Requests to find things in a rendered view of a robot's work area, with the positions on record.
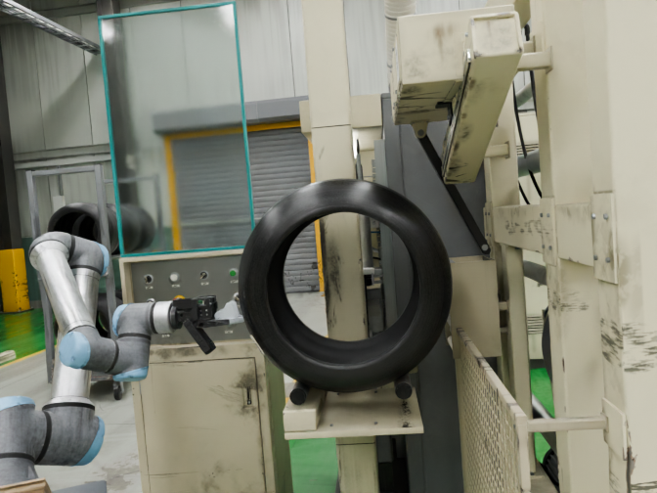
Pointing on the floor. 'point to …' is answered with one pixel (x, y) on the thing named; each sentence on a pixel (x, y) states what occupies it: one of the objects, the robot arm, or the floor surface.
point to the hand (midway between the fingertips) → (244, 320)
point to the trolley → (108, 233)
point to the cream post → (319, 104)
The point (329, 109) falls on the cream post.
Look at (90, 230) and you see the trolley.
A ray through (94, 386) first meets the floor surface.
